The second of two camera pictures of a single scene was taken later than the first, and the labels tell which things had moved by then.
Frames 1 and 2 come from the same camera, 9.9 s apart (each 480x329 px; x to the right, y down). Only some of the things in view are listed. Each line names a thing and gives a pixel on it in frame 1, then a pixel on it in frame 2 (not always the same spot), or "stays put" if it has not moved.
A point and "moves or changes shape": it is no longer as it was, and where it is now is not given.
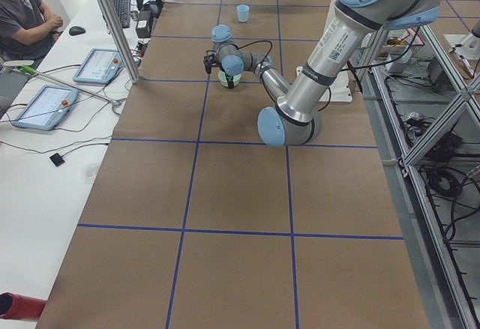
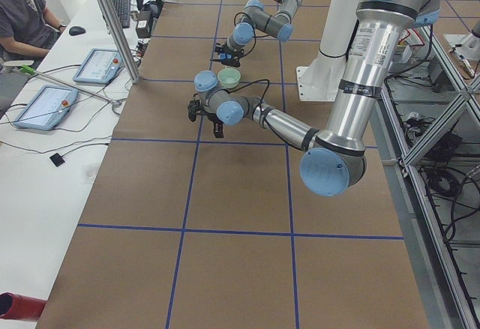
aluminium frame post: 109,10 stays put
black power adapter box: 143,25 stays put
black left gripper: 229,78 -> 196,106
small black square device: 57,160 stays put
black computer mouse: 76,31 stays put
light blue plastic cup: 243,10 moves or changes shape
